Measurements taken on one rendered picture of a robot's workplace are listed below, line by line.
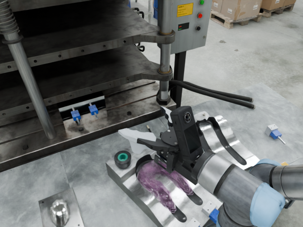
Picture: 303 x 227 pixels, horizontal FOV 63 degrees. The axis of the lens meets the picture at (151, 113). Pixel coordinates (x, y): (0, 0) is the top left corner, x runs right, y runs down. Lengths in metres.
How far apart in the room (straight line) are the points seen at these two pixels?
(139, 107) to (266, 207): 1.28
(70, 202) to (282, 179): 0.87
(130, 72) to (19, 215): 0.94
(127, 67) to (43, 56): 0.53
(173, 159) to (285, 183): 0.24
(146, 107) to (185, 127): 1.16
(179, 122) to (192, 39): 1.25
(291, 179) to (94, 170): 0.97
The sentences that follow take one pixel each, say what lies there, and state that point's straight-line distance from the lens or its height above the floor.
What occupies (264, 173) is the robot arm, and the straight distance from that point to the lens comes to 0.64.
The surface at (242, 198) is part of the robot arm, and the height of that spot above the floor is 1.46.
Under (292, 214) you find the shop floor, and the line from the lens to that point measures 2.35.
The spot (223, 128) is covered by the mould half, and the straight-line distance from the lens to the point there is 1.38.
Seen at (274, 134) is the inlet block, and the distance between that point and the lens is 1.57.
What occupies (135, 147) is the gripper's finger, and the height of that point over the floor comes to 1.43.
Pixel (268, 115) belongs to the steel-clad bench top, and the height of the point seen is 0.80.
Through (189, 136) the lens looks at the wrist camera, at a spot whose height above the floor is 1.49.
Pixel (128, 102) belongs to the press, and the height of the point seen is 0.79.
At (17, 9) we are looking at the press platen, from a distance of 1.27.
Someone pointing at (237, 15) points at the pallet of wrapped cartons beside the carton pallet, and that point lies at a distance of 4.94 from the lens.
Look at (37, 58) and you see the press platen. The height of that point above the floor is 1.28.
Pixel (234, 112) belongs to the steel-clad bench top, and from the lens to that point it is 1.69.
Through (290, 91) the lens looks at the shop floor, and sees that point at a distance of 3.57.
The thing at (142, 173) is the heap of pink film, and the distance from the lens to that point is 1.18.
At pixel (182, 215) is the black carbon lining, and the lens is 1.14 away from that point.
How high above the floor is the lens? 1.87
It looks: 42 degrees down
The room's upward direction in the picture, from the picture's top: straight up
